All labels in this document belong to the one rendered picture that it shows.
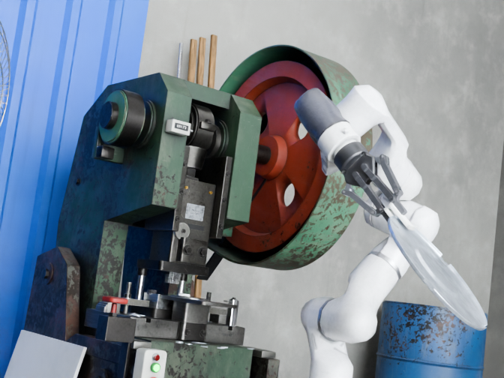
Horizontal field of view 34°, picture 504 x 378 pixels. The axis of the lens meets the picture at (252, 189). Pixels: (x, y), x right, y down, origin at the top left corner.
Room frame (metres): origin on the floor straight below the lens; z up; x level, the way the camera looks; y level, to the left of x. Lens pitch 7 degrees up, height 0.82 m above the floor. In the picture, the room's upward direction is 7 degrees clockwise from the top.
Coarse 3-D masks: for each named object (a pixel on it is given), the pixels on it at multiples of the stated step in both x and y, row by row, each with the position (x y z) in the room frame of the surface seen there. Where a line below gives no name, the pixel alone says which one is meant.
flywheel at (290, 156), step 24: (264, 72) 3.10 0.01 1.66; (288, 72) 2.98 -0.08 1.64; (312, 72) 2.88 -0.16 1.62; (240, 96) 3.21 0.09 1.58; (264, 96) 3.14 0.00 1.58; (288, 96) 3.03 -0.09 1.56; (288, 120) 3.01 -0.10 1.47; (264, 144) 3.06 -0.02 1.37; (288, 144) 3.00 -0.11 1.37; (312, 144) 2.89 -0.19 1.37; (264, 168) 3.04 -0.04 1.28; (288, 168) 2.99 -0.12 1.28; (312, 168) 2.88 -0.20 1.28; (264, 192) 3.08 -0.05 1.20; (312, 192) 2.82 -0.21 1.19; (264, 216) 3.07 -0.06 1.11; (288, 216) 2.96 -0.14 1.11; (240, 240) 3.11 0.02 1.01; (264, 240) 3.00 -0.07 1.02; (288, 240) 2.90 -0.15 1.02
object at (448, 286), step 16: (400, 224) 1.74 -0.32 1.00; (400, 240) 1.65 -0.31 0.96; (416, 240) 1.76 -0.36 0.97; (416, 256) 1.66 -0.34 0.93; (432, 256) 1.73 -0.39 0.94; (416, 272) 1.57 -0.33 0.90; (432, 272) 1.64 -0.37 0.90; (448, 272) 1.78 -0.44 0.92; (432, 288) 1.58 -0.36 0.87; (448, 288) 1.65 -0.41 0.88; (464, 288) 1.79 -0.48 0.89; (448, 304) 1.57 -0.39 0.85; (464, 304) 1.69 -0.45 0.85; (464, 320) 1.59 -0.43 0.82; (480, 320) 1.70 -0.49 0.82
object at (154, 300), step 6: (144, 294) 2.83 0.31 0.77; (156, 294) 2.77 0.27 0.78; (150, 300) 2.80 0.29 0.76; (156, 300) 2.77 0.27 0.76; (162, 300) 2.77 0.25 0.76; (168, 300) 2.79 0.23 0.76; (150, 306) 2.79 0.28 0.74; (156, 306) 2.76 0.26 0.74; (162, 306) 2.77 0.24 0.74; (168, 306) 2.79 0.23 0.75
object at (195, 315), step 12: (180, 300) 2.66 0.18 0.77; (192, 300) 2.61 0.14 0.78; (204, 300) 2.70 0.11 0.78; (180, 312) 2.69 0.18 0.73; (192, 312) 2.69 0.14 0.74; (204, 312) 2.72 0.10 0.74; (180, 324) 2.68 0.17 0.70; (192, 324) 2.69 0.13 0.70; (204, 324) 2.72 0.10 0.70; (180, 336) 2.68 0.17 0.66; (192, 336) 2.70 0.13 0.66; (204, 336) 2.72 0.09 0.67
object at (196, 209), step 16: (192, 192) 2.77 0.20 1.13; (208, 192) 2.80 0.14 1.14; (192, 208) 2.77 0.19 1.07; (208, 208) 2.81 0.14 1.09; (192, 224) 2.78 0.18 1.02; (208, 224) 2.82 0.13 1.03; (160, 240) 2.79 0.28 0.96; (176, 240) 2.74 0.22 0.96; (192, 240) 2.75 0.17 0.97; (160, 256) 2.77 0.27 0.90; (176, 256) 2.74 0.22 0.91; (192, 256) 2.75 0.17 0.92
